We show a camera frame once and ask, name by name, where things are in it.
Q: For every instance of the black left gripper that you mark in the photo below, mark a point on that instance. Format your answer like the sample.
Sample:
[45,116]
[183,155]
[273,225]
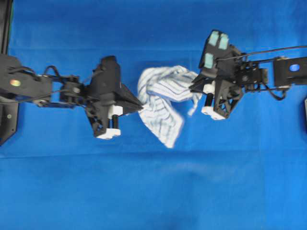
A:
[104,118]

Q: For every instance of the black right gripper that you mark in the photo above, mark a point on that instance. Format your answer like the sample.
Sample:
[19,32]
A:
[222,96]

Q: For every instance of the white blue-striped towel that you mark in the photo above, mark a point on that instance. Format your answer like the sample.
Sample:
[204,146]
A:
[157,89]

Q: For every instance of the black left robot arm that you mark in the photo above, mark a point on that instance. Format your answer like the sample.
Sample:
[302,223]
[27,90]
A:
[20,84]

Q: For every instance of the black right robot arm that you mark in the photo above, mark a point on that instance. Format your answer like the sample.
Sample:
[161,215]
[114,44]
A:
[275,76]

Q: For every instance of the blue table cloth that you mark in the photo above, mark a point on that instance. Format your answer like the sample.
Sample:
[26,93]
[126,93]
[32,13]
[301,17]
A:
[248,172]

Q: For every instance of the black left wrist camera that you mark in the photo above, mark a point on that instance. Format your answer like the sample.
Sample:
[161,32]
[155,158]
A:
[105,82]

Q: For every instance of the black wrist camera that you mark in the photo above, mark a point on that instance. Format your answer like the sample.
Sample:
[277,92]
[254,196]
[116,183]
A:
[105,82]
[218,58]

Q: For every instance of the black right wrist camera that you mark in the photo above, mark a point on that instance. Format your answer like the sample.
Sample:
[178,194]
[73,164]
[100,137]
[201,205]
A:
[218,58]

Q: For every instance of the black frame rail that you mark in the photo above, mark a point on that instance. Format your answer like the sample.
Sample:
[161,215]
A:
[6,7]

